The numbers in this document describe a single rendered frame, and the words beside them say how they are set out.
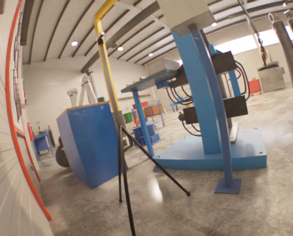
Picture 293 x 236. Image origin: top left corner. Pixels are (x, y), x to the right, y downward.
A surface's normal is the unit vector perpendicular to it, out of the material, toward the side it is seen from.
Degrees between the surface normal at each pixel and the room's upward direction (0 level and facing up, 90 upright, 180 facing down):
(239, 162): 90
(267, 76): 90
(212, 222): 0
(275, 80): 90
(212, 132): 90
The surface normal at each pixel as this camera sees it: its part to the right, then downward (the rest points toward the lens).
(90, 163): 0.72, -0.16
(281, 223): -0.25, -0.97
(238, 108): -0.64, 0.21
